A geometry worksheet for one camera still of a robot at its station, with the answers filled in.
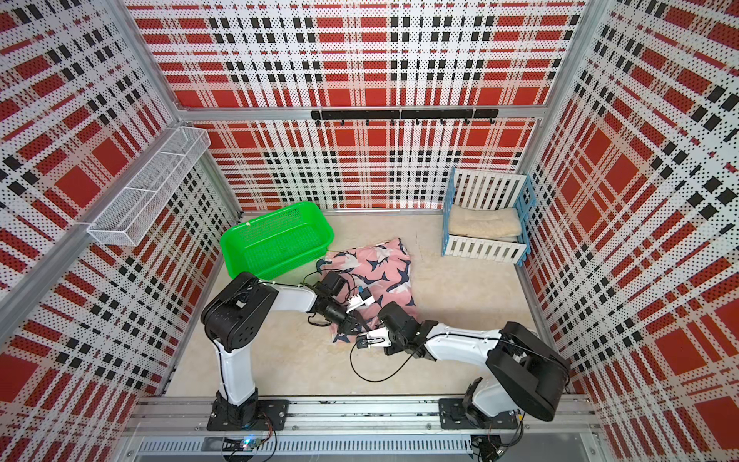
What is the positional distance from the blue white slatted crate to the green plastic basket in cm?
49

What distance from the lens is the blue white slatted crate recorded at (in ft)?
3.38

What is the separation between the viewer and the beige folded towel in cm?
108

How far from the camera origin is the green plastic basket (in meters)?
1.06

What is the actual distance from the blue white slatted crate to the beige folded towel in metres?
0.02

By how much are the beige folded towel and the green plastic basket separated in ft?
1.61

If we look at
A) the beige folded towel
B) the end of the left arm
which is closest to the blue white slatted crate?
the beige folded towel

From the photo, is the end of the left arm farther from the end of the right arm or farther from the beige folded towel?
the beige folded towel

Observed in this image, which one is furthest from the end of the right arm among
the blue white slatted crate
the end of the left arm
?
the blue white slatted crate
